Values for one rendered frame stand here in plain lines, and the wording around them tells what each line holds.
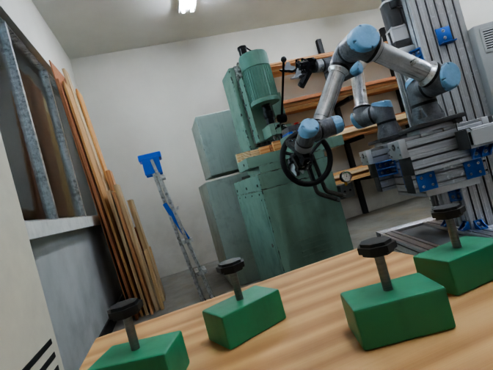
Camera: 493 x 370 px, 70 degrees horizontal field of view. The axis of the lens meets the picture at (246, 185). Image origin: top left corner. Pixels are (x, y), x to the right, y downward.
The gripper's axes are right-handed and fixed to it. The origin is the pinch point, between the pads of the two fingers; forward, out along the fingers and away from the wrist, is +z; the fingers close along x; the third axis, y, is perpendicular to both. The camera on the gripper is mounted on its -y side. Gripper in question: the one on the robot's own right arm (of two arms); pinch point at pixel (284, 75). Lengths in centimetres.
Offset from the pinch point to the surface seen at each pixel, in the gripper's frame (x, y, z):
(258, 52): -10.6, 12.0, 11.7
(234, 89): -24.3, -13.7, 23.2
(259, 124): 0.6, -27.9, 16.6
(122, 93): -239, -88, 90
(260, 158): 34, -29, 30
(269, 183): 44, -40, 29
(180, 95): -226, -98, 24
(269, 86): 1.9, -3.9, 10.4
